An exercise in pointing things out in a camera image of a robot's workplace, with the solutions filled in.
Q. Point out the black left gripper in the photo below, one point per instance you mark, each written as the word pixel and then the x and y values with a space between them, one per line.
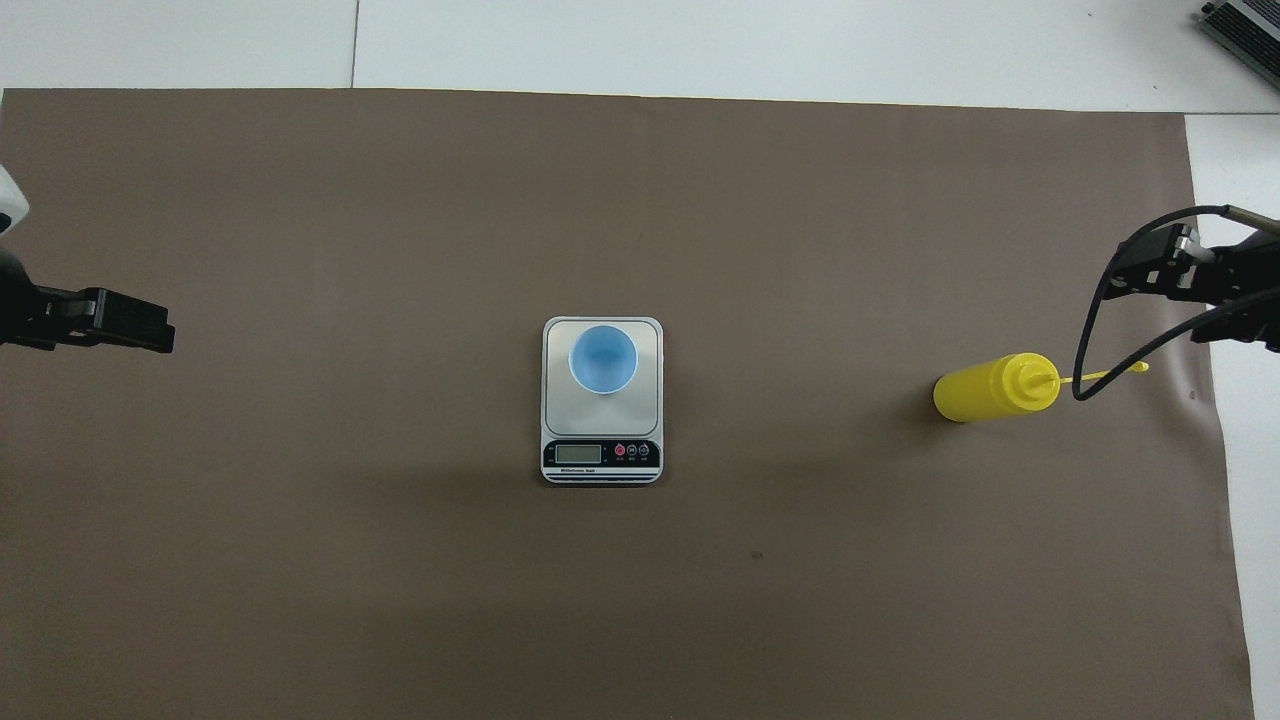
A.
pixel 15 305

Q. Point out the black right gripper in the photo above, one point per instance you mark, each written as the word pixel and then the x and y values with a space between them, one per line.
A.
pixel 1250 290

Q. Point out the yellow squeeze bottle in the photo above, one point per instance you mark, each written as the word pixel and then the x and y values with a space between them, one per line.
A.
pixel 975 390

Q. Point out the light blue plastic cup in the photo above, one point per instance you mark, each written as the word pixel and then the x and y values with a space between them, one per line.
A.
pixel 603 358

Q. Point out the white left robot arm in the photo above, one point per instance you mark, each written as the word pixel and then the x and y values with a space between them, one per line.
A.
pixel 8 200

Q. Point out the silver digital kitchen scale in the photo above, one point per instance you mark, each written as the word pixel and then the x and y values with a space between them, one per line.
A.
pixel 601 440

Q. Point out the grey metal device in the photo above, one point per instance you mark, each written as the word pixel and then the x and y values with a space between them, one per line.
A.
pixel 1248 30

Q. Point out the brown paper table mat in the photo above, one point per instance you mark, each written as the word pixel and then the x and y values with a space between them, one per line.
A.
pixel 600 600

